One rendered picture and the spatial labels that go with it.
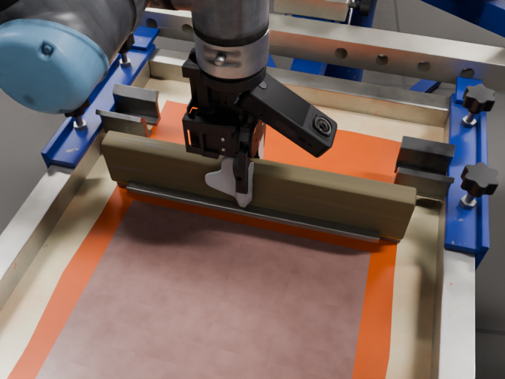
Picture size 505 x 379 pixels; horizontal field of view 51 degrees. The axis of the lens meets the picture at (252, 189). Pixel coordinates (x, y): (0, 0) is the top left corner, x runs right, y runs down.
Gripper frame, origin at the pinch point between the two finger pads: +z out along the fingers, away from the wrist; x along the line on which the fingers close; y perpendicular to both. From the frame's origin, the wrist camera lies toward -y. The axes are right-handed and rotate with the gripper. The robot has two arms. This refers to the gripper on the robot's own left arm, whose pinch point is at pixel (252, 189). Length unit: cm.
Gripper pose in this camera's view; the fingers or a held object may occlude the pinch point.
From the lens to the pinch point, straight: 69.7
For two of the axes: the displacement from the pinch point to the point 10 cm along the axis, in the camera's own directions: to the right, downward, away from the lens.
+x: -2.6, 7.4, -6.2
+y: -9.6, -2.0, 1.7
